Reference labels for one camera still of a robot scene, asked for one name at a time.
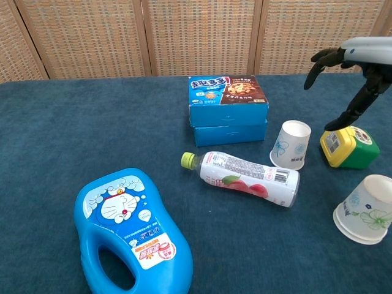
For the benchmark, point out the woven bamboo folding screen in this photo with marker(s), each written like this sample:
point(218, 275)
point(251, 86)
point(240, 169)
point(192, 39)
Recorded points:
point(199, 36)

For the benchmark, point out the black and silver right hand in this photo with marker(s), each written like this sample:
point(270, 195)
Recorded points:
point(372, 50)

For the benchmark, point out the blue cookie box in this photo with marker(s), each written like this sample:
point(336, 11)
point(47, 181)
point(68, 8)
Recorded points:
point(229, 134)
point(226, 101)

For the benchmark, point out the dark blue table mat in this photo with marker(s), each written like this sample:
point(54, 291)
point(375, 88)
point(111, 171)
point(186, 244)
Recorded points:
point(76, 128)

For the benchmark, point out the green tub with yellow lid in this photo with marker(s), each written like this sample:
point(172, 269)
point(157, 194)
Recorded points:
point(352, 150)

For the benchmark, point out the blue cartoon detergent bottle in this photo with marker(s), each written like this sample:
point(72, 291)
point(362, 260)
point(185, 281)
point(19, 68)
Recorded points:
point(128, 220)

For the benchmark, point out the peach drink plastic bottle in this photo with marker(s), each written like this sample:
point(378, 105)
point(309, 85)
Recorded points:
point(239, 177)

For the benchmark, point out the white paper cup blue flower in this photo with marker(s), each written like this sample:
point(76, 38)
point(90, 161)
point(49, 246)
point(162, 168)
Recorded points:
point(291, 144)

